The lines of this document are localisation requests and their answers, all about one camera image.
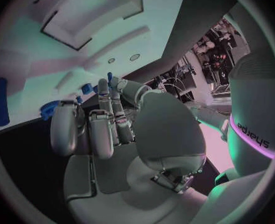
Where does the workshop equipment rack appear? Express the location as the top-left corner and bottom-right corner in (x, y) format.
(148, 17), (251, 103)

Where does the white task board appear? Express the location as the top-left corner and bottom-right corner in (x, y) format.
(0, 0), (189, 135)

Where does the blue gear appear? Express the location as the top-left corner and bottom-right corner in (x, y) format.
(39, 99), (61, 121)

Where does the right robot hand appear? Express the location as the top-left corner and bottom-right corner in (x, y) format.
(49, 76), (208, 224)

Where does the blue block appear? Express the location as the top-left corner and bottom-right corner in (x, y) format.
(81, 83), (94, 95)

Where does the long blue cylinder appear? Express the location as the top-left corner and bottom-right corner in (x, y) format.
(0, 77), (11, 127)

